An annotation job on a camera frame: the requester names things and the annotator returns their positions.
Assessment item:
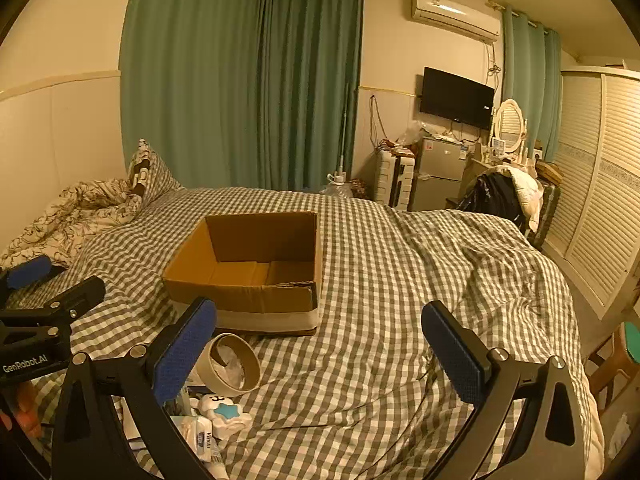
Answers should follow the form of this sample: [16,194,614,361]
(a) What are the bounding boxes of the wide green curtain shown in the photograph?
[120,0,266,188]

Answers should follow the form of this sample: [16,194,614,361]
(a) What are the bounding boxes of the person's left hand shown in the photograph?
[0,384,32,432]

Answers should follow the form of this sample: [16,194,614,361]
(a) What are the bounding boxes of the small grey fridge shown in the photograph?
[407,137,476,212]

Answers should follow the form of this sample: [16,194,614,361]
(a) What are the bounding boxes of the cardboard box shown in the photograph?
[161,211,321,336]

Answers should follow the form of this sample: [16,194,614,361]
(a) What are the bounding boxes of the white air conditioner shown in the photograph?
[411,0,502,43]

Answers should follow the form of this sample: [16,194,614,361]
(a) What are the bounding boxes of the hanging wall cables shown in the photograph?
[369,94,387,147]

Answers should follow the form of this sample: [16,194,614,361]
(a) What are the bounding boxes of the black wall television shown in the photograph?
[419,66,496,130]

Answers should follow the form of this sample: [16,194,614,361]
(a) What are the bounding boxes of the large clear water bottle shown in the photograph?
[320,172,353,197]

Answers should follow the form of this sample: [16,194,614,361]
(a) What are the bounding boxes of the brown white patterned cloth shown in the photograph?
[129,159,152,195]

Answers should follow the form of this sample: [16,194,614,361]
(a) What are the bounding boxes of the narrow green curtain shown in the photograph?
[257,0,364,192]

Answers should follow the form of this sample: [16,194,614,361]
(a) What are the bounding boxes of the white puffy coat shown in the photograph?
[500,162,543,233]

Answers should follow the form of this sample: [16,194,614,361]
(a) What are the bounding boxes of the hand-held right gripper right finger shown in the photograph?
[421,301,587,480]

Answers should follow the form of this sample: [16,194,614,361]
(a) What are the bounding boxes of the checkered pillow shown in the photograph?
[127,138,183,196]

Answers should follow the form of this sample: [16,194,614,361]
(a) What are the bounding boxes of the floral white quilt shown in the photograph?
[0,178,146,268]

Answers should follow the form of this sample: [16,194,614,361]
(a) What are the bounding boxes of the green topped wooden stool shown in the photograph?
[585,321,640,411]

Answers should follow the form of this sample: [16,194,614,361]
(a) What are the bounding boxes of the thin white pole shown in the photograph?
[339,80,351,181]

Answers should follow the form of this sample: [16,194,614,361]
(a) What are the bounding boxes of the white louvred wardrobe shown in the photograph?
[542,66,640,321]

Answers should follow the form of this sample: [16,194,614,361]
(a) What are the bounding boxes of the white tissue packet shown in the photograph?
[172,412,223,467]

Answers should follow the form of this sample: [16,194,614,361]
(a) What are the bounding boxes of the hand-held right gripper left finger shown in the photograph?
[50,297,218,480]

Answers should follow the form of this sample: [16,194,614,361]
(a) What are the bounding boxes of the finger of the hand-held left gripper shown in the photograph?
[0,276,107,345]
[0,255,68,307]

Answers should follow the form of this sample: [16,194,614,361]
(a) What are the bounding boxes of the white ribbed suitcase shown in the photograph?
[375,150,416,207]

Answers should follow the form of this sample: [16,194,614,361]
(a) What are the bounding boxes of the round clear plastic tub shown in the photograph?
[196,332,262,393]

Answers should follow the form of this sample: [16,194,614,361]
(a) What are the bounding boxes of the white oval vanity mirror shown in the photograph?
[492,99,530,153]

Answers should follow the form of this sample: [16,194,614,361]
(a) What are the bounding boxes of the green curtain beside wardrobe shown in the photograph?
[501,5,563,161]

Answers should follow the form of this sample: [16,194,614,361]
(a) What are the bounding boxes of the clear plastic bag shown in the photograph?
[397,122,426,149]

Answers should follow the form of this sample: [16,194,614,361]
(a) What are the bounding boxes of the black jacket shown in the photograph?
[460,172,523,226]

